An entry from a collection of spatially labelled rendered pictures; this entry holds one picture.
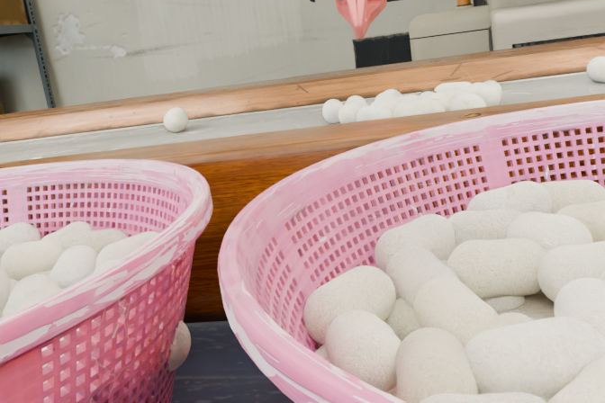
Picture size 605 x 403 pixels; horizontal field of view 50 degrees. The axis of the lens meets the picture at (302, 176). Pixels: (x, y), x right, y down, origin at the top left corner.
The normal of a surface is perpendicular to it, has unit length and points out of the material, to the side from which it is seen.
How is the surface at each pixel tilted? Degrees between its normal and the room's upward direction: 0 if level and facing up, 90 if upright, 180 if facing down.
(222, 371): 0
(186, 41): 90
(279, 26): 90
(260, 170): 90
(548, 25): 98
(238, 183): 90
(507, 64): 45
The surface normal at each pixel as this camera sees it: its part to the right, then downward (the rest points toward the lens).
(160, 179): -0.81, -0.03
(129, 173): -0.66, -0.01
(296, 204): 0.84, -0.29
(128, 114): -0.21, -0.51
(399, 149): 0.52, -0.16
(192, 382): -0.14, -0.97
